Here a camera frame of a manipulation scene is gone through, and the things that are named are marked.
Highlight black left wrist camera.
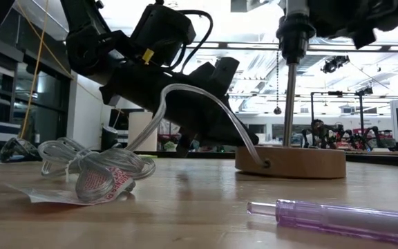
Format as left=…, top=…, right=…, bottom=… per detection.
left=131, top=3, right=198, bottom=67

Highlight yellow cable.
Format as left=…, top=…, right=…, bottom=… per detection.
left=15, top=0, right=124, bottom=141

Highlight black eyeglasses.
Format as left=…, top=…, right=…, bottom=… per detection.
left=0, top=137, right=43, bottom=164

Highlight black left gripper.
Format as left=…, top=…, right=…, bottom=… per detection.
left=99, top=56, right=240, bottom=157

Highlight black ceiling camera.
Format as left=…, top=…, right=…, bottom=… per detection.
left=321, top=54, right=352, bottom=75

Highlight black background station frame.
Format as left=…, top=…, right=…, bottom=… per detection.
left=309, top=89, right=366, bottom=151

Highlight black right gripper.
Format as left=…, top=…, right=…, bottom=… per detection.
left=307, top=0, right=398, bottom=50

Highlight long ceiling light strip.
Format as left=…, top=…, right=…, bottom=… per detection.
left=188, top=40, right=398, bottom=53

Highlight black bin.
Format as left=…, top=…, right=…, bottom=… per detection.
left=101, top=124, right=120, bottom=150

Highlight clear purple pen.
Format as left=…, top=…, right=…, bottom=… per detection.
left=246, top=199, right=398, bottom=247

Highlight wooden base metal pole lamp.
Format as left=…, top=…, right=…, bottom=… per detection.
left=234, top=13, right=347, bottom=180

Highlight clear lamp power cord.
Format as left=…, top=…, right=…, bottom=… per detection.
left=37, top=82, right=271, bottom=203

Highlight black left camera cable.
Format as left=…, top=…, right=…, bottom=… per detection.
left=171, top=9, right=215, bottom=72

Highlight white cylinder container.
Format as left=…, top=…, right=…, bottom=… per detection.
left=127, top=111, right=159, bottom=152

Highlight black monitor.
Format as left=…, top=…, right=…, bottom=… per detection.
left=108, top=108, right=145, bottom=131

